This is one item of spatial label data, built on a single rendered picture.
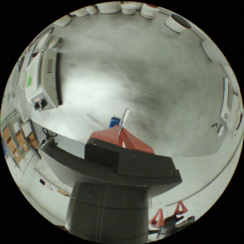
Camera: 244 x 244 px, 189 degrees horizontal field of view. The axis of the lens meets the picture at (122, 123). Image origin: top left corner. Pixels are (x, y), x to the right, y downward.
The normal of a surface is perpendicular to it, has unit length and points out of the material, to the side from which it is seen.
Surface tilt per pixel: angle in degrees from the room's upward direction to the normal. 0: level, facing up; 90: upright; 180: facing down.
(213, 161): 90
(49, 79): 90
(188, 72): 0
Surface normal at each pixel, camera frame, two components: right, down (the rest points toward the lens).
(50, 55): 1.00, -0.01
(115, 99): -0.04, 0.47
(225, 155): -0.97, -0.22
